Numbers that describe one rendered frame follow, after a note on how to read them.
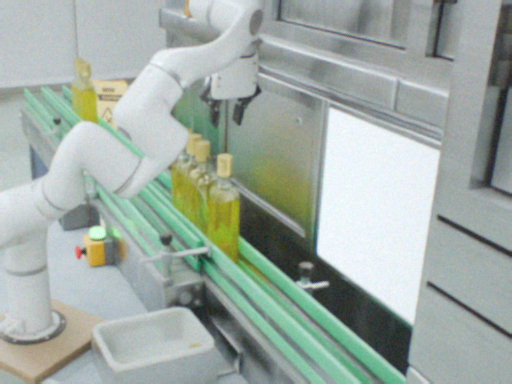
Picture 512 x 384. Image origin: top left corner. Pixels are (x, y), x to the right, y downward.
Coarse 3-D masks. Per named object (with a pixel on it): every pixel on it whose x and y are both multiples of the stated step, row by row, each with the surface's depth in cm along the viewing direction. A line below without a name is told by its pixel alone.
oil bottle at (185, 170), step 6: (180, 168) 171; (186, 168) 168; (192, 168) 167; (180, 174) 171; (186, 174) 167; (180, 180) 171; (186, 180) 168; (180, 186) 172; (186, 186) 168; (180, 192) 172; (186, 192) 169; (180, 198) 173; (186, 198) 169; (180, 204) 174; (186, 204) 170; (180, 210) 174; (186, 210) 171; (186, 216) 171
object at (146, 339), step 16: (112, 320) 149; (128, 320) 149; (144, 320) 151; (160, 320) 152; (176, 320) 154; (192, 320) 149; (96, 336) 143; (112, 336) 149; (128, 336) 150; (144, 336) 152; (160, 336) 154; (176, 336) 155; (192, 336) 150; (208, 336) 143; (112, 352) 150; (128, 352) 150; (144, 352) 150; (160, 352) 150; (176, 352) 138; (192, 352) 138; (112, 368) 134; (128, 368) 134
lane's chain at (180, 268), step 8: (48, 112) 299; (136, 208) 198; (144, 216) 192; (128, 232) 182; (160, 232) 182; (176, 264) 165; (184, 264) 165; (176, 272) 161; (184, 272) 161; (192, 272) 161
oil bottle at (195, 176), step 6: (192, 174) 164; (198, 174) 162; (204, 174) 162; (192, 180) 163; (198, 180) 162; (192, 186) 164; (192, 192) 164; (192, 198) 165; (192, 204) 166; (192, 210) 166; (192, 216) 167; (192, 222) 167
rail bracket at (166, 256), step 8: (168, 232) 150; (160, 240) 150; (168, 240) 149; (168, 248) 151; (200, 248) 154; (208, 248) 154; (152, 256) 151; (160, 256) 151; (168, 256) 151; (176, 256) 152; (168, 264) 152; (168, 272) 153; (160, 280) 154; (168, 280) 153
